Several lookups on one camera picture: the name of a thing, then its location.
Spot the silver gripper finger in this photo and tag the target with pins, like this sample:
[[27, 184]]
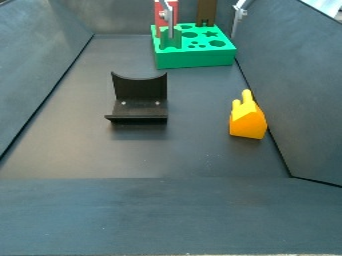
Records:
[[241, 12], [166, 14]]

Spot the yellow three prong object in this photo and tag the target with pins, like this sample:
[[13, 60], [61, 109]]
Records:
[[248, 121]]

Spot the green foam peg board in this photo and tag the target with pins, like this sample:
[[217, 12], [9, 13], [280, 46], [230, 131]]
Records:
[[206, 47]]

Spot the black curved fixture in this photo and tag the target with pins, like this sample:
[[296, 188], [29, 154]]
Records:
[[141, 98]]

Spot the red rectangular block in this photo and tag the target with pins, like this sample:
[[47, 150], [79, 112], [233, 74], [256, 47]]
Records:
[[160, 22]]

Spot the green arch peg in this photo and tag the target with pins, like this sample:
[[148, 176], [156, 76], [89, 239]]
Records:
[[170, 42]]

